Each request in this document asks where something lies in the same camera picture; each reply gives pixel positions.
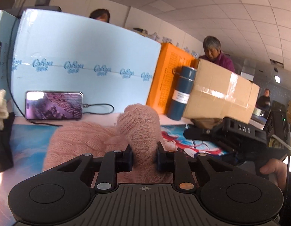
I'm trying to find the pink knitted sweater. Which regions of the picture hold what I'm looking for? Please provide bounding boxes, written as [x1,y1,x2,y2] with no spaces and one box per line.
[43,104,173,184]

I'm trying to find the operator right hand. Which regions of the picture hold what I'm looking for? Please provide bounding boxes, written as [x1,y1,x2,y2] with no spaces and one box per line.
[259,159,287,191]

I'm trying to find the seated person in background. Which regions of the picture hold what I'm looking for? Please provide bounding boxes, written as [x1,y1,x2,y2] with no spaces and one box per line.
[256,89,271,111]

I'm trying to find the brown leather bag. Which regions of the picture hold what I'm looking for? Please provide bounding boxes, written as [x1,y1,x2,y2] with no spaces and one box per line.
[191,118,223,129]

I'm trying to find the brown cardboard box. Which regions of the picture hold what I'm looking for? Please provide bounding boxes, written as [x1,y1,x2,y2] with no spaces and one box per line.
[183,59,260,124]

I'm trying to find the dark blue vacuum bottle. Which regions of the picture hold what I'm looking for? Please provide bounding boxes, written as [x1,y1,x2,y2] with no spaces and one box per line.
[167,66,196,120]

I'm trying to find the blue anime desk mat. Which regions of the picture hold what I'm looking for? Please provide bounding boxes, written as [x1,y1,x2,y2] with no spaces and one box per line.
[11,124,228,176]

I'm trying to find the smartphone with lit screen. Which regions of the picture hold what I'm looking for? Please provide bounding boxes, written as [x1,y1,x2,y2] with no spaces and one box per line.
[25,91,83,121]

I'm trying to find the orange cardboard box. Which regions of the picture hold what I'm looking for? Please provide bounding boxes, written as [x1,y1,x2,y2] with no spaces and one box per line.
[146,43,199,114]

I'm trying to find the woman in purple jacket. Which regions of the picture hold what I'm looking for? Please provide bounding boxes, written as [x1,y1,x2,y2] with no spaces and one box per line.
[199,36,235,73]

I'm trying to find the black garment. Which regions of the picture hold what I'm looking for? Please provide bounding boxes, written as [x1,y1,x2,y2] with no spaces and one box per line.
[0,112,15,173]

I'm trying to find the cream knitted garment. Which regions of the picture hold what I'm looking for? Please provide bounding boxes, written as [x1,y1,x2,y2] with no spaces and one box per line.
[0,89,9,131]

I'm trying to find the large light blue box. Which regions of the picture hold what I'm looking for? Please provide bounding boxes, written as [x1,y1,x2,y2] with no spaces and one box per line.
[11,9,161,116]

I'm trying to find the person behind blue box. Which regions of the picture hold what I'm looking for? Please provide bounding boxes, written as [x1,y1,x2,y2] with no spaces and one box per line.
[89,9,110,23]

